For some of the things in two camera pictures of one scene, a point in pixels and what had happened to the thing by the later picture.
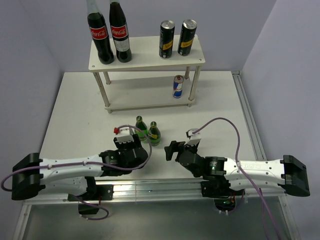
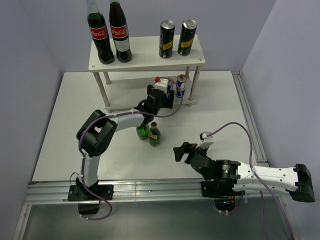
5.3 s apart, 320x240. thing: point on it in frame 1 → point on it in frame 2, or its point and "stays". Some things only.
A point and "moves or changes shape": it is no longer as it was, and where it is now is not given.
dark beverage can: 166,37 stays
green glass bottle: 154,134 stays
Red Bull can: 177,86 moves or changes shape
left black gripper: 136,143 → 168,103
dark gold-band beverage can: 186,37 stays
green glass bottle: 140,124 stays
